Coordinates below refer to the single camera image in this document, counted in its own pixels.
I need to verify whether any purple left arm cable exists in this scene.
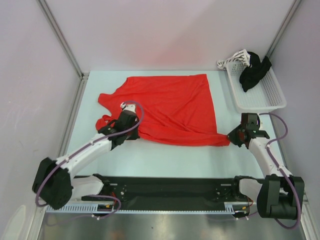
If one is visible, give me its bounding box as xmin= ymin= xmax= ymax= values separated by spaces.
xmin=34 ymin=100 xmax=144 ymax=221

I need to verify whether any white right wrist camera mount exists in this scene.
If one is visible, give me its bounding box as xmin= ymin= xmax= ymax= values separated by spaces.
xmin=257 ymin=114 xmax=262 ymax=131

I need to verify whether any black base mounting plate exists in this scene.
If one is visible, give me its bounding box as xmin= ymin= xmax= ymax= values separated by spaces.
xmin=81 ymin=176 xmax=254 ymax=208

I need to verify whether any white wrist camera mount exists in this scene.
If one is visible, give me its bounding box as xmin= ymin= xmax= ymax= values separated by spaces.
xmin=257 ymin=114 xmax=262 ymax=131
xmin=120 ymin=102 xmax=136 ymax=114

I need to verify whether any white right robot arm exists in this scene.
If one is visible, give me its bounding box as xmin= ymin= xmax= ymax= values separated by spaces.
xmin=227 ymin=113 xmax=305 ymax=222

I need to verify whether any white plastic basket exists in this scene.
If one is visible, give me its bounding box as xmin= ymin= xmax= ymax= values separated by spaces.
xmin=226 ymin=61 xmax=287 ymax=113

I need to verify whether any white striped tank top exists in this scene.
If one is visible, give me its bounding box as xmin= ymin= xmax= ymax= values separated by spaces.
xmin=217 ymin=49 xmax=251 ymax=70

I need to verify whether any white slotted cable duct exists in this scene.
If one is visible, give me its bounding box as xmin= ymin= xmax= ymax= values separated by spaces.
xmin=45 ymin=202 xmax=249 ymax=215

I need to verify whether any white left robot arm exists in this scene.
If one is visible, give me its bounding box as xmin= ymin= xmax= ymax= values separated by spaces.
xmin=32 ymin=104 xmax=141 ymax=210

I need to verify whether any red tank top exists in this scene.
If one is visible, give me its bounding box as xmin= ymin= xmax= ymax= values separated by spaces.
xmin=95 ymin=74 xmax=230 ymax=147

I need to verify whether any black tank top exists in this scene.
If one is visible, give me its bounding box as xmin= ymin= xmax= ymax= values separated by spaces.
xmin=239 ymin=51 xmax=272 ymax=93

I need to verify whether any aluminium frame rail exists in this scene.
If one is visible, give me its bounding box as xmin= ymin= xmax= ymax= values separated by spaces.
xmin=34 ymin=72 xmax=90 ymax=203

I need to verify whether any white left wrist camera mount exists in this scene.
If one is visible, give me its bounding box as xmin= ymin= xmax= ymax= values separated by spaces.
xmin=120 ymin=102 xmax=136 ymax=114

